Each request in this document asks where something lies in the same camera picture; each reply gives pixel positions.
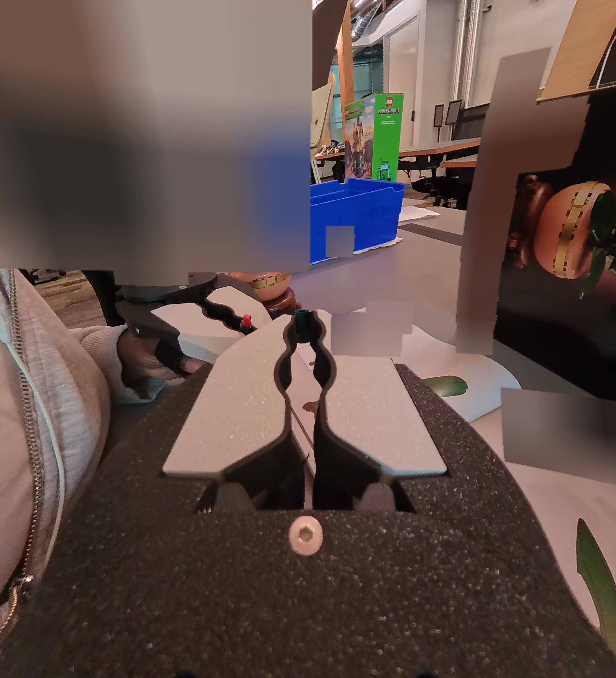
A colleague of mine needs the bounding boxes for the toy brick orchid pot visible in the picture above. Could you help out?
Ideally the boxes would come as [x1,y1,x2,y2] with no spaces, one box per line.
[227,271,302,314]

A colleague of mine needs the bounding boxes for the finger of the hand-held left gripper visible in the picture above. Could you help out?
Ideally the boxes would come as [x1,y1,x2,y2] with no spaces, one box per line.
[150,302,258,366]
[203,285,275,333]

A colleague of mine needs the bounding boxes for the group of black office chairs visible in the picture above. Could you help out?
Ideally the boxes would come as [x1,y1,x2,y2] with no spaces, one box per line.
[409,169,470,208]

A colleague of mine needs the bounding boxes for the thin white cord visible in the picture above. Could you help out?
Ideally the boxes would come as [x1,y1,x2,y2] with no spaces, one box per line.
[0,286,66,541]

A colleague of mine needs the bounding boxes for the open instruction booklet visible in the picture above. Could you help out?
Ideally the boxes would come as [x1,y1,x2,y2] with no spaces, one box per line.
[292,318,616,663]

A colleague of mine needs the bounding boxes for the dark orchid set box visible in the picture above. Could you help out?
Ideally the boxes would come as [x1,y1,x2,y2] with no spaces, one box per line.
[493,90,616,414]

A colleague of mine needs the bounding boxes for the grey vertical pipes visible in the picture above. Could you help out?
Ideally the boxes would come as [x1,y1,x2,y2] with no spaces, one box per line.
[454,0,482,109]

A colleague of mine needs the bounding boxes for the wooden panel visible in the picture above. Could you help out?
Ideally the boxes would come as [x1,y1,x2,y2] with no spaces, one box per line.
[537,0,616,101]

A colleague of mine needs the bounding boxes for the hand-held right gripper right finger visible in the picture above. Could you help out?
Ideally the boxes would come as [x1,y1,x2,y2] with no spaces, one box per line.
[307,311,449,476]

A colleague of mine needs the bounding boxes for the beige display board on stand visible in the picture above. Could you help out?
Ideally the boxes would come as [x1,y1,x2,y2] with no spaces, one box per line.
[310,82,336,150]

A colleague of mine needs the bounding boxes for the blue plastic bin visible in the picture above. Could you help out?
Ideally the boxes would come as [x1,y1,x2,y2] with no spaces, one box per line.
[310,177,409,266]

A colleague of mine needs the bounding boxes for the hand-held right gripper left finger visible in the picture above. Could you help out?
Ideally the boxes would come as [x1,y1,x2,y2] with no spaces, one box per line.
[161,315,301,477]

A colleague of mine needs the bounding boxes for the person's left hand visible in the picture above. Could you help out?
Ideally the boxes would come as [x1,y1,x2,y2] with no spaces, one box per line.
[117,329,204,395]

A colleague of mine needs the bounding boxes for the person's left forearm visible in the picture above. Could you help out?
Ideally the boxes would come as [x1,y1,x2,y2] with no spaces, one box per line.
[70,323,129,406]

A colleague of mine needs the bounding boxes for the green toy set box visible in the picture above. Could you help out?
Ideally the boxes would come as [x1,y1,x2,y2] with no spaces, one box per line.
[343,93,405,182]

